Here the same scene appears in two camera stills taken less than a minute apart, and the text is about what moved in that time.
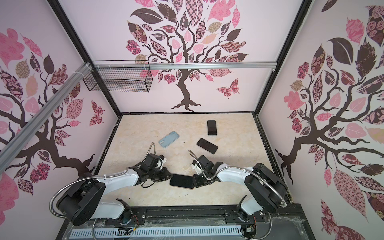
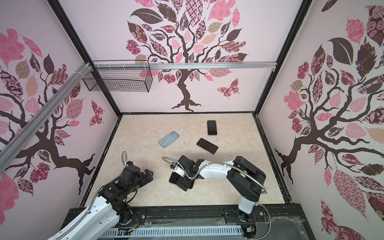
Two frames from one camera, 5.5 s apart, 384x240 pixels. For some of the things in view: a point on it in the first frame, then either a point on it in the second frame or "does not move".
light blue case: [169, 138] does not move
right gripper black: [197, 183] to [182, 180]
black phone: [212, 127] does not move
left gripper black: [165, 174] to [149, 177]
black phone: [207, 145] does not move
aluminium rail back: [185, 65] does not move
